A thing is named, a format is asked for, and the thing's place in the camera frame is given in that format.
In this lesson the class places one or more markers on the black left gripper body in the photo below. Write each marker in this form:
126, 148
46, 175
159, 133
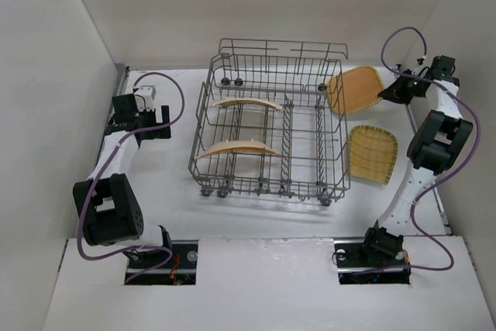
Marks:
165, 121

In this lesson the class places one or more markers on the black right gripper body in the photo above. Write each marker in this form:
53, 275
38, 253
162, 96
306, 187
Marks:
401, 87

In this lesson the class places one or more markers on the orange square woven plate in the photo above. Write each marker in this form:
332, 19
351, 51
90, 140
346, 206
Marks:
354, 90

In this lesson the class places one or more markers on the yellow rectangular bamboo mat plate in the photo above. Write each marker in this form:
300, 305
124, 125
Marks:
228, 102

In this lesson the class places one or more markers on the orange fish-shaped woven plate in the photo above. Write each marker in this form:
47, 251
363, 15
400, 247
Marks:
238, 146

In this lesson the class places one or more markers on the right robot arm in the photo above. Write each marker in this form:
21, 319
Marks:
456, 134

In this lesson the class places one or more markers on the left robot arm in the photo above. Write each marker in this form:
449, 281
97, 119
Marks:
114, 214

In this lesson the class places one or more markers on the green-rimmed bamboo woven plate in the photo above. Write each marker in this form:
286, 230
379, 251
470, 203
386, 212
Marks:
373, 153

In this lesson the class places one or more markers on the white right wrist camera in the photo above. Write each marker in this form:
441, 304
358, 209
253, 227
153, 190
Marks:
422, 66

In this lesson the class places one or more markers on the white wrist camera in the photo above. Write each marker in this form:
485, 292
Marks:
422, 66
144, 97

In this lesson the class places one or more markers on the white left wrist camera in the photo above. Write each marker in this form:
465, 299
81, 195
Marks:
144, 97

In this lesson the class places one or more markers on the aluminium rail left side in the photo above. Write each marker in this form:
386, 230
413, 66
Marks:
85, 200

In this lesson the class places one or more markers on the grey wire dish rack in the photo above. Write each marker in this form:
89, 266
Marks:
311, 138

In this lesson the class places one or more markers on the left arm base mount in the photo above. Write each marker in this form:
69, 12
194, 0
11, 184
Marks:
154, 267

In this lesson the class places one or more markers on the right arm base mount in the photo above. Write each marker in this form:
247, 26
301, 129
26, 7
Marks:
355, 266

